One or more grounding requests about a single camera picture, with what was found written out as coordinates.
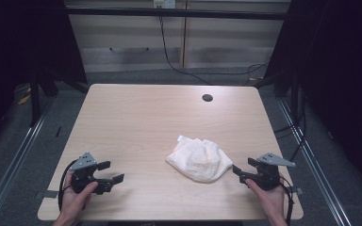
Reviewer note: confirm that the black curtain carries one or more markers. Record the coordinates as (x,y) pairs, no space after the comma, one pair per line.
(19,47)
(342,78)

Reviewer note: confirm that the light wooden cabinet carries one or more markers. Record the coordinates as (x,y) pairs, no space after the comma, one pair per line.
(125,37)

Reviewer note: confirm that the metal floor rail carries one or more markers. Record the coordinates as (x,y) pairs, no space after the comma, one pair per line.
(314,163)
(9,166)

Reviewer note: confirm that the white cloth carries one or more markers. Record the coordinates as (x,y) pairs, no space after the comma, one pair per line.
(198,160)

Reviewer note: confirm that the black horizontal frame bar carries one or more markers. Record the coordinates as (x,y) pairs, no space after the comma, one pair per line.
(176,13)

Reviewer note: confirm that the grey tape piece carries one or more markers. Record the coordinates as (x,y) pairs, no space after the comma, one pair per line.
(298,190)
(51,194)

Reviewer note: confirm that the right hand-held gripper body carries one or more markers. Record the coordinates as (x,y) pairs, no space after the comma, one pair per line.
(268,175)

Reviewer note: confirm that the person's right hand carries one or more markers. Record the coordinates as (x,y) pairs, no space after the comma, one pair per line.
(273,202)

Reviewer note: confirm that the yellow floor item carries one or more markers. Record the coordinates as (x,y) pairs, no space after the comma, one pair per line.
(24,99)

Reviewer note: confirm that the white wall power outlet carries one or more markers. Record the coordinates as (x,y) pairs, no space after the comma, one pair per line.
(165,3)

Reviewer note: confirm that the black stand post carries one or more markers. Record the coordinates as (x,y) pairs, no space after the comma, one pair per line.
(35,103)

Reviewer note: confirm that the dark round table grommet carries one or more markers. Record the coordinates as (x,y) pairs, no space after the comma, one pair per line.
(207,97)

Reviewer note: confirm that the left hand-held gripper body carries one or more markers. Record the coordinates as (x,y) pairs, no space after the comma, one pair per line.
(83,163)

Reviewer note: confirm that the person's left hand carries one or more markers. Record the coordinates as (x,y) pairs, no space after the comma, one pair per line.
(74,202)

